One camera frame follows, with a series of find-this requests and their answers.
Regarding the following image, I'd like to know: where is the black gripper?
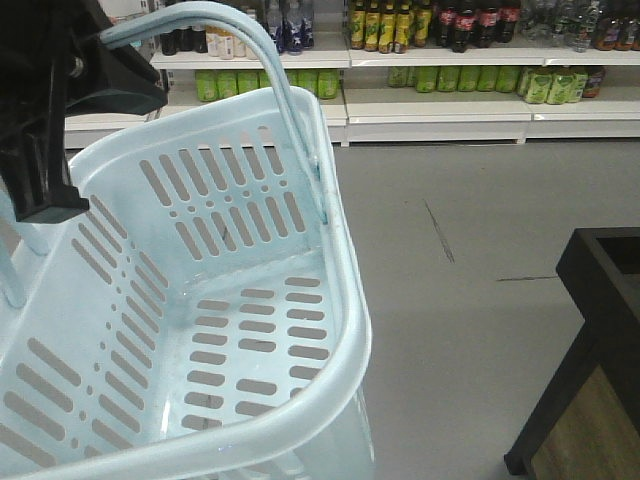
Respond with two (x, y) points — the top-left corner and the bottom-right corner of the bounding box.
(1, 1), (167, 224)

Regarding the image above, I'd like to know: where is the light blue plastic basket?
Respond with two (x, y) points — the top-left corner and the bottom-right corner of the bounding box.
(1, 1), (375, 479)

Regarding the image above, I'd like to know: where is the white store shelving unit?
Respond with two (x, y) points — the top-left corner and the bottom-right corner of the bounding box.
(63, 0), (640, 150)

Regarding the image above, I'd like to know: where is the black wooden produce display stand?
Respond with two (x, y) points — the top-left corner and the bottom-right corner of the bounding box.
(504, 227), (639, 479)

